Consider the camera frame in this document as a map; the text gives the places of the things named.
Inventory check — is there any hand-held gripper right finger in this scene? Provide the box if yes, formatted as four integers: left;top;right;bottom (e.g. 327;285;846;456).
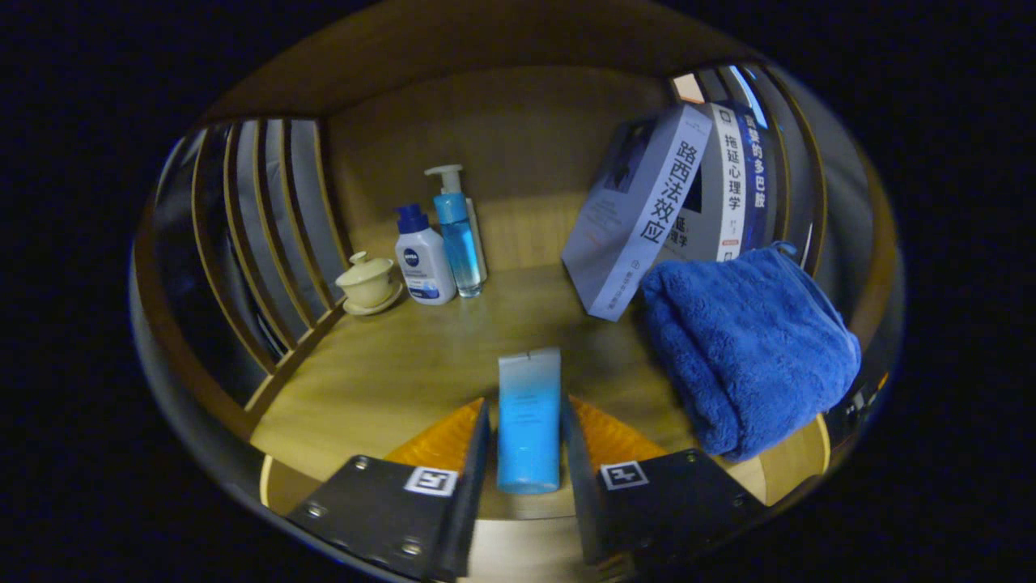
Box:
561;395;766;580

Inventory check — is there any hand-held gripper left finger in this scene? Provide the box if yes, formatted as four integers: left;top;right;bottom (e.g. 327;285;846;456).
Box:
285;397;492;582

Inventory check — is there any blue cosmetic tube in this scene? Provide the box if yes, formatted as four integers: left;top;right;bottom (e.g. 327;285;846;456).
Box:
495;347;563;495

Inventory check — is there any wooden countertop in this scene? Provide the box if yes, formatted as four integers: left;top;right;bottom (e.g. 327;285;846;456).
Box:
247;263;834;523

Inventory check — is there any wooden cabinet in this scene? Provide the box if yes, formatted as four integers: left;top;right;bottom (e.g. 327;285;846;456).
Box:
129;0;906;568

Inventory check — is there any blue towel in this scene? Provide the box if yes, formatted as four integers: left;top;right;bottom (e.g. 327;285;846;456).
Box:
639;241;863;462

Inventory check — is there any white bottle with blue cap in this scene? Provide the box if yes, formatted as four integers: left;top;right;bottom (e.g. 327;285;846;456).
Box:
394;202;458;306

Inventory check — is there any cream lidded teacup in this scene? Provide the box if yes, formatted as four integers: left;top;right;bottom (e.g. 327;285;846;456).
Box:
335;250;405;317

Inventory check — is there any blue pump bottle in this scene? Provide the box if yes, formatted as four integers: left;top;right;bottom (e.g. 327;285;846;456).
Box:
424;164;489;299

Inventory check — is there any grey leaning book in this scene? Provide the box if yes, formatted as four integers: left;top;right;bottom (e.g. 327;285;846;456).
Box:
561;103;715;323

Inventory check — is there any black device with orange part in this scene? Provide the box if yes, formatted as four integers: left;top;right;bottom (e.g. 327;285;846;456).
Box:
826;371;891;442

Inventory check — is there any white spine book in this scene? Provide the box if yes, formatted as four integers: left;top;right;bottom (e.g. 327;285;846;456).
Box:
656;101;749;264

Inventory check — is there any dark blue book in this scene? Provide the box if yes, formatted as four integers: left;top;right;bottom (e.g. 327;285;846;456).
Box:
732;99;782;256

